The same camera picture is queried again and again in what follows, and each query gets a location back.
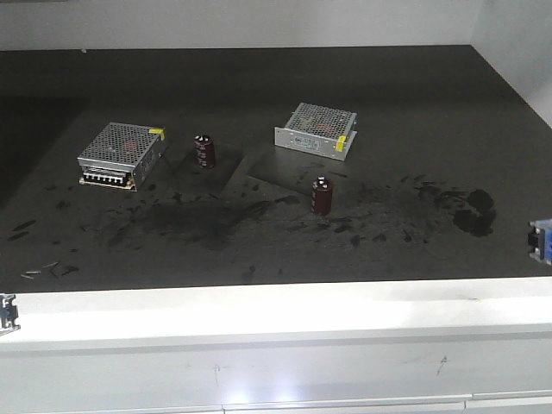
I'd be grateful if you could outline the right metal mesh power supply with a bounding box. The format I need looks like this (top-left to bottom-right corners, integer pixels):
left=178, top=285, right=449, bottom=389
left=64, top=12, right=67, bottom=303
left=274, top=103, right=357, bottom=161

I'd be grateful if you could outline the left metal mesh power supply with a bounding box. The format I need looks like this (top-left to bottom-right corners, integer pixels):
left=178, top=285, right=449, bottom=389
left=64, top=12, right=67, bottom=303
left=78, top=122, right=168, bottom=191

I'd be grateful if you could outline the white drawer cabinet front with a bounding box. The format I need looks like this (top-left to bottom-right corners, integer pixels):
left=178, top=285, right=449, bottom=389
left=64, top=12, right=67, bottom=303
left=1, top=277, right=551, bottom=413

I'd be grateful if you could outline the yellow mushroom push button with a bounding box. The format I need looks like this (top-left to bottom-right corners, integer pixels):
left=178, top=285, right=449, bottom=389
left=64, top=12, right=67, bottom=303
left=527, top=218, right=552, bottom=266

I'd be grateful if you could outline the red mushroom push button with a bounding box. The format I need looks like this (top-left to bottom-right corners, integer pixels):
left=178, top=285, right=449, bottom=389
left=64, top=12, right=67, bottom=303
left=0, top=293, right=21, bottom=336

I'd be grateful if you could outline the metal mesh power supply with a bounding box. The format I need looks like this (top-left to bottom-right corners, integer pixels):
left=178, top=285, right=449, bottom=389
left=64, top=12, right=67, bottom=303
left=78, top=122, right=168, bottom=191
left=274, top=103, right=357, bottom=161

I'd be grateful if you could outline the dark red capacitor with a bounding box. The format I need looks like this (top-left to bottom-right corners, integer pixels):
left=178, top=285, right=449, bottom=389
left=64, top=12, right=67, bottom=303
left=311, top=176, right=334, bottom=216
left=194, top=135, right=216, bottom=169

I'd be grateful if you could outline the right dark red capacitor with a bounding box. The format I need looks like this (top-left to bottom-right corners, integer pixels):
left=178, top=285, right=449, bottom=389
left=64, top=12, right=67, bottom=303
left=311, top=176, right=334, bottom=216

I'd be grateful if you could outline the left dark red capacitor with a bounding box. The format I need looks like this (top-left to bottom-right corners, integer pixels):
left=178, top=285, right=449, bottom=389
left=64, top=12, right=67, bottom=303
left=194, top=135, right=216, bottom=169

